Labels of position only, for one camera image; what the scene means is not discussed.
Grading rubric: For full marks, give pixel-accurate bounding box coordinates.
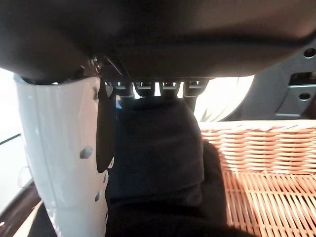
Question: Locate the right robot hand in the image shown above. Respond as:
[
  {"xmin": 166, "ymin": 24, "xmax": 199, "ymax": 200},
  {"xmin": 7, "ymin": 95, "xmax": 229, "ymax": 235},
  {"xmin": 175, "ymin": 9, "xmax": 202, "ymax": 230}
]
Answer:
[{"xmin": 0, "ymin": 0, "xmax": 316, "ymax": 237}]

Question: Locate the round glass washer door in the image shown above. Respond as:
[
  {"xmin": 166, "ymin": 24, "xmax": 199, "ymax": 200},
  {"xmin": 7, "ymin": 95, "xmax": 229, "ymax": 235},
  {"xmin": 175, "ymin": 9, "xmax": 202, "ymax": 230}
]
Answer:
[{"xmin": 195, "ymin": 41, "xmax": 316, "ymax": 123}]

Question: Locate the black garment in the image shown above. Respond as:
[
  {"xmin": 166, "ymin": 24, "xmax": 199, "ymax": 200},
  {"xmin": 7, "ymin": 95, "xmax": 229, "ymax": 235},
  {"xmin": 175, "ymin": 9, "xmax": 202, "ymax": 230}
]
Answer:
[{"xmin": 32, "ymin": 142, "xmax": 250, "ymax": 237}]

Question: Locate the rectangular wicker basket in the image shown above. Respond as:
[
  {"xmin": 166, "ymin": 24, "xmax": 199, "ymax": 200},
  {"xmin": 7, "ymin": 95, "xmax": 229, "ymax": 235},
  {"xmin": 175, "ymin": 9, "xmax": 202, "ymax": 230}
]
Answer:
[{"xmin": 198, "ymin": 119, "xmax": 316, "ymax": 237}]

